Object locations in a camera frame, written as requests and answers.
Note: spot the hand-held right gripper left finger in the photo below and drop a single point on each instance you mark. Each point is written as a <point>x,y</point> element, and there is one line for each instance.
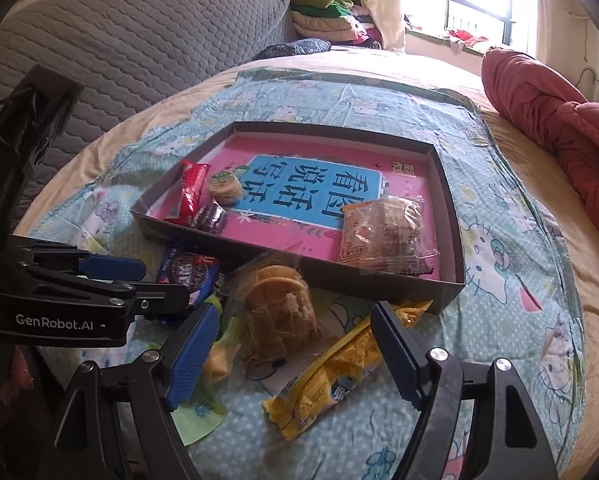
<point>194,355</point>

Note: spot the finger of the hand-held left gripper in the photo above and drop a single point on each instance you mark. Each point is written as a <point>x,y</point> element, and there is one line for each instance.
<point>114,267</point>
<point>154,297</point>

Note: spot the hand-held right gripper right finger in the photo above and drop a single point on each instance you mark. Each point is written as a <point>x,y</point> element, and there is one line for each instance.
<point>397,355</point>

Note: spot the blue cookie packet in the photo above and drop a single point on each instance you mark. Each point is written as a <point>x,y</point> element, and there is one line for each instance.
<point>192,267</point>

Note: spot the dark shallow cardboard box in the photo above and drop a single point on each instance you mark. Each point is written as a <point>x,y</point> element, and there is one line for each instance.
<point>404,292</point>

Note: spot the clear bag of bread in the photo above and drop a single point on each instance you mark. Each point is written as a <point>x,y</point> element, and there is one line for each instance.
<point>279,310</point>

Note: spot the dark round cookie packet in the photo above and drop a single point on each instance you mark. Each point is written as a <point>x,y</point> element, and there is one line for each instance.
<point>212,217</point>

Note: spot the red snack packet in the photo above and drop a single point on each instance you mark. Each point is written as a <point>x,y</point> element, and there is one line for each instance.
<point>193,185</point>

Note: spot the clear pastry packet brown label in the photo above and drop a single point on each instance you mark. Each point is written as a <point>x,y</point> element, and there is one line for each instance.
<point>384,232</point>

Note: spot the round cracker packet green label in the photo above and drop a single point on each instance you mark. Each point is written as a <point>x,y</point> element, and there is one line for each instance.
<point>225,189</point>

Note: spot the green and yellow snack packet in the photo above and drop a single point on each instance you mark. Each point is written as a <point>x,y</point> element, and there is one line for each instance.
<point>217,357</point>

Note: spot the cat print blanket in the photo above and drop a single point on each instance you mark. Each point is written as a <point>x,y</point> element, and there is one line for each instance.
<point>504,260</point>

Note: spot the grey quilted headboard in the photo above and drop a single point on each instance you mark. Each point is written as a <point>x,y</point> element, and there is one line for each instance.
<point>129,50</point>

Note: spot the bed with beige sheet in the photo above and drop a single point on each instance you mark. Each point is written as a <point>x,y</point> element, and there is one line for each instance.
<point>524,135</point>

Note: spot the dark patterned pillow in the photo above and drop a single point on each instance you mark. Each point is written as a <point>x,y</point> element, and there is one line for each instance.
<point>299,47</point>

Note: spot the pink quilt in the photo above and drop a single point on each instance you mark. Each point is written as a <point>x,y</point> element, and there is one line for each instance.
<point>544,105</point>

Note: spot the clothes on windowsill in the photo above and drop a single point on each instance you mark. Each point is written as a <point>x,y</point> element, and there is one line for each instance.
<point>462,37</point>

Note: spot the stack of folded clothes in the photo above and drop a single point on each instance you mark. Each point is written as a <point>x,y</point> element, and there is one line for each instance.
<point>329,20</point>

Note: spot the cream curtain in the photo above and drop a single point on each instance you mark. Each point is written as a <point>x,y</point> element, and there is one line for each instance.
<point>549,10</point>
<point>384,10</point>

